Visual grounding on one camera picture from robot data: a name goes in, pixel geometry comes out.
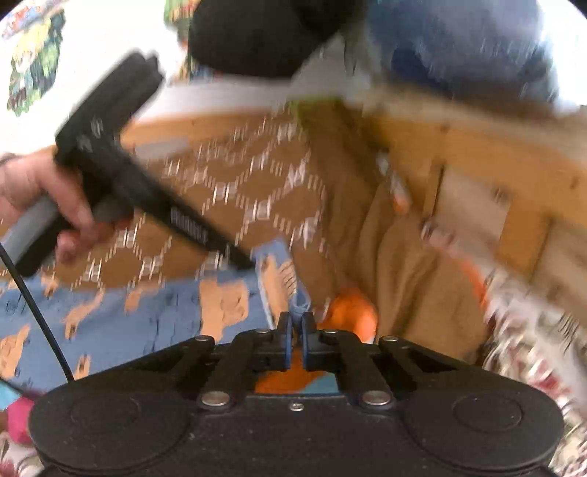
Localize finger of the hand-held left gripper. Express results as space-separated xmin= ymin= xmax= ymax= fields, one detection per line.
xmin=204 ymin=228 xmax=256 ymax=271

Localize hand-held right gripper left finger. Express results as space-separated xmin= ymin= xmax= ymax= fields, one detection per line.
xmin=124 ymin=312 xmax=293 ymax=410

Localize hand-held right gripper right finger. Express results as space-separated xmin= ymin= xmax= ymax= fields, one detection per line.
xmin=300 ymin=312 xmax=464 ymax=410

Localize blue pants with orange print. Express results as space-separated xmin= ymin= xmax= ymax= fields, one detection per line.
xmin=0 ymin=238 xmax=340 ymax=396

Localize person's left hand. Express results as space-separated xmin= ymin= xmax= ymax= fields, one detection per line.
xmin=0 ymin=153 xmax=135 ymax=265

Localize brown printed blanket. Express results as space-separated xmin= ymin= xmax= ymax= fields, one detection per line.
xmin=0 ymin=108 xmax=489 ymax=395

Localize black cloth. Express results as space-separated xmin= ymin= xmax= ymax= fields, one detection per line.
xmin=186 ymin=0 xmax=368 ymax=80

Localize white red printed cloth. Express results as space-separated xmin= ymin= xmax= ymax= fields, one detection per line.
xmin=479 ymin=257 xmax=587 ymax=477

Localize pink cloth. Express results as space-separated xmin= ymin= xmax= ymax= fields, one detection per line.
xmin=0 ymin=386 xmax=38 ymax=447

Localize blue denim cloth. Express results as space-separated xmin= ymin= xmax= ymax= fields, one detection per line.
xmin=362 ymin=0 xmax=561 ymax=107

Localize wall poster green-haired figure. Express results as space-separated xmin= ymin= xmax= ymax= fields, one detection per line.
xmin=6 ymin=9 xmax=66 ymax=116

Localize black cable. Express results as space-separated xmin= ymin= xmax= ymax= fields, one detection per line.
xmin=0 ymin=242 xmax=75 ymax=383

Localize wooden bed frame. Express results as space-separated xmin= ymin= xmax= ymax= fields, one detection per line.
xmin=121 ymin=85 xmax=587 ymax=301

